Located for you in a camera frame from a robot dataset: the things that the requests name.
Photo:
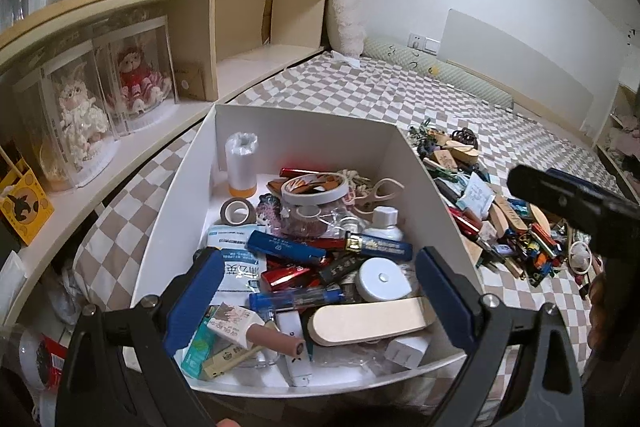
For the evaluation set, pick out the red-dressed doll in clear case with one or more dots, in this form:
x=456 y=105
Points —
x=135 y=72

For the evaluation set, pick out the red and white packet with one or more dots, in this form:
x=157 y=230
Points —
x=47 y=357

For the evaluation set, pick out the white plastic bottle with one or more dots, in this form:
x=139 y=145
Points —
x=387 y=219

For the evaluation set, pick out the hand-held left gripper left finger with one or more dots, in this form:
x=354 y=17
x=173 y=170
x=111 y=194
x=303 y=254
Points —
x=195 y=302

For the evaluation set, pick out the white tissue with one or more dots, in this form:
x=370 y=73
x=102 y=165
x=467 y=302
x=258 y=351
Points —
x=347 y=59

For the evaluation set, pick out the white cardboard storage box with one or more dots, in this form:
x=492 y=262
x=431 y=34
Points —
x=300 y=137

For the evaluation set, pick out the blue pen box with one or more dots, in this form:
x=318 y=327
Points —
x=285 y=247

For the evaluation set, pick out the white wall panel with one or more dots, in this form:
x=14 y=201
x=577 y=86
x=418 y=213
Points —
x=525 y=57

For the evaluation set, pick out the small brown paint roller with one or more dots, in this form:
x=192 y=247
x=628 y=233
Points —
x=277 y=339

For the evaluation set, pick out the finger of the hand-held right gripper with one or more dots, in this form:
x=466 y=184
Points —
x=560 y=197

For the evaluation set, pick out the small brown cardboard box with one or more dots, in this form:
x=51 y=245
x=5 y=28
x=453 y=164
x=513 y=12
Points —
x=190 y=82

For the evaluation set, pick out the pile of assorted small things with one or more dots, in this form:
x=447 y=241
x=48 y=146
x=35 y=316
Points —
x=505 y=217

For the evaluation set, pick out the green packet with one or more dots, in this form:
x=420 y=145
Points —
x=200 y=349

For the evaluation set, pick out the white-dressed doll in clear case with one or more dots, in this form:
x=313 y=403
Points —
x=75 y=107

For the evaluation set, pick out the yellow cardboard box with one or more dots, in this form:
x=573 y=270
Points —
x=25 y=207

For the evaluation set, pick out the long wooden shelf unit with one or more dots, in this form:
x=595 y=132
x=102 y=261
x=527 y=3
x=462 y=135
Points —
x=240 y=27

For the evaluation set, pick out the dark blue gold box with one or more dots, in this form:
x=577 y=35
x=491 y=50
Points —
x=385 y=247

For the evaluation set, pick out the fluffy cream pillow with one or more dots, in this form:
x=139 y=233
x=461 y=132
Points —
x=345 y=22

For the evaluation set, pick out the oval wooden board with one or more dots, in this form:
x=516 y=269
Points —
x=365 y=322

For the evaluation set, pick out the shiny red box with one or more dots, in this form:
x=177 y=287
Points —
x=285 y=278

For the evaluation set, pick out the white blue mask packet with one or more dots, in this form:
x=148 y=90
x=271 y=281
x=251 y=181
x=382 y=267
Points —
x=235 y=272

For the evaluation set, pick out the beige scissors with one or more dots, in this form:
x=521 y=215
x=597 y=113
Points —
x=380 y=197

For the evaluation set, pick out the checkered bed blanket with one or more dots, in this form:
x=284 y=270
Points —
x=400 y=92

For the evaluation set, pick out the clear plastic bag roll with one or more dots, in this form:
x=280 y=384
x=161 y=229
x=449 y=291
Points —
x=241 y=162

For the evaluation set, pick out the round white puck light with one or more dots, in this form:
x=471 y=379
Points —
x=385 y=279

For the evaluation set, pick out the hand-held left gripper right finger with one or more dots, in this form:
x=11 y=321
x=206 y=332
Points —
x=445 y=302

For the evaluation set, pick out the white charger plug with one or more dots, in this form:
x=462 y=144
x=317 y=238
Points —
x=407 y=351

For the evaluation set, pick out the wooden side shelf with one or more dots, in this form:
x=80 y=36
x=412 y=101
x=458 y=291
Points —
x=625 y=132

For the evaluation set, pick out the long green bolster pillow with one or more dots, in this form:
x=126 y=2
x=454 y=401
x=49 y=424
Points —
x=450 y=74

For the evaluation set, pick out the person's right hand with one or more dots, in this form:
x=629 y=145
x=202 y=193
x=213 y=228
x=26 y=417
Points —
x=597 y=312

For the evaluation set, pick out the white wall socket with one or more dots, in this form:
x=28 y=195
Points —
x=424 y=43

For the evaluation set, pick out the clear blue lighter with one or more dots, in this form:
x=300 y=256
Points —
x=295 y=298

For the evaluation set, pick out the brown tape roll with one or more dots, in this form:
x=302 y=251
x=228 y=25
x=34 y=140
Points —
x=230 y=214

